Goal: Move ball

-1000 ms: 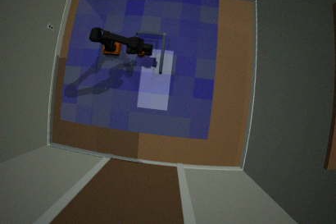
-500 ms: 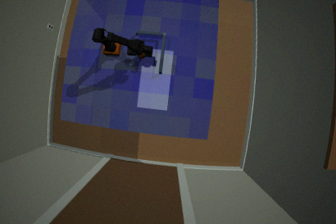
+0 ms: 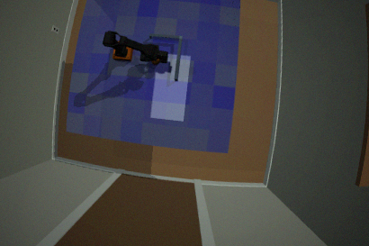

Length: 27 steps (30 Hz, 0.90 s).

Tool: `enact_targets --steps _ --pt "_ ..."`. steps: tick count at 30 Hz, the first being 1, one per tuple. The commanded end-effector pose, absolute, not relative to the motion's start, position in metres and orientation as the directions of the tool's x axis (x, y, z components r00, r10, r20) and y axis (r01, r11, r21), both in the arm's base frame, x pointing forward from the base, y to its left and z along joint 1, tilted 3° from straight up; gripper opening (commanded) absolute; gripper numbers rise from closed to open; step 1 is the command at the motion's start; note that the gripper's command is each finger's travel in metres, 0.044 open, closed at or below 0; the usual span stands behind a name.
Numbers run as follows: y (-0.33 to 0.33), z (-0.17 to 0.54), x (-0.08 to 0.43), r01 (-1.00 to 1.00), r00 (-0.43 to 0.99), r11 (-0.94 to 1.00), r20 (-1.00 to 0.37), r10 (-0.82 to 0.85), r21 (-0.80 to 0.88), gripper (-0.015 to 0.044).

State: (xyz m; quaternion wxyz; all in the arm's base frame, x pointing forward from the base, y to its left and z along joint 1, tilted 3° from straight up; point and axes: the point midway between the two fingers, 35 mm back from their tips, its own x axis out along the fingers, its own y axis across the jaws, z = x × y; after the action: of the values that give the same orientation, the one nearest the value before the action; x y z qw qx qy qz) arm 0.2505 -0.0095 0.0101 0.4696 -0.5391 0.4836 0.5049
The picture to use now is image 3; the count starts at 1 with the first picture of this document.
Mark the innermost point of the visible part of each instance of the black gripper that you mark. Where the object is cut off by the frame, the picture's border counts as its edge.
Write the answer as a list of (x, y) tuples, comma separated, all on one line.
[(146, 59)]

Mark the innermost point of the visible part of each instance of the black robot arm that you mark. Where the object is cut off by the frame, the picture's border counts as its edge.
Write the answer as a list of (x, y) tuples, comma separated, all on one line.
[(150, 50)]

